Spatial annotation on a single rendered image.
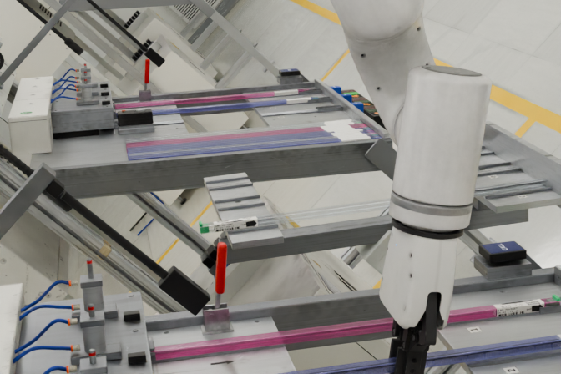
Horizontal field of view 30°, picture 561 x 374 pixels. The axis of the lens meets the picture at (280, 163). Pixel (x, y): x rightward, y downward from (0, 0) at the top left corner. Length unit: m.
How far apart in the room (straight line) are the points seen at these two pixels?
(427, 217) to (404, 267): 0.06
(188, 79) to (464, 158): 4.60
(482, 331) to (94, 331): 0.45
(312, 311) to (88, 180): 0.82
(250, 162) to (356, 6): 1.06
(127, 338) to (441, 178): 0.37
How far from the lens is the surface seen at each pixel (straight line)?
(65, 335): 1.15
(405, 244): 1.08
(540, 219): 2.98
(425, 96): 1.04
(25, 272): 2.08
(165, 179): 2.03
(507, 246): 1.39
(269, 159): 2.04
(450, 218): 1.06
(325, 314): 1.32
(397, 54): 1.12
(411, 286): 1.07
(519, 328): 1.26
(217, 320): 1.26
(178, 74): 5.60
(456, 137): 1.04
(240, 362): 1.19
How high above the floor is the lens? 1.47
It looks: 17 degrees down
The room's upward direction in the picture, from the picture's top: 49 degrees counter-clockwise
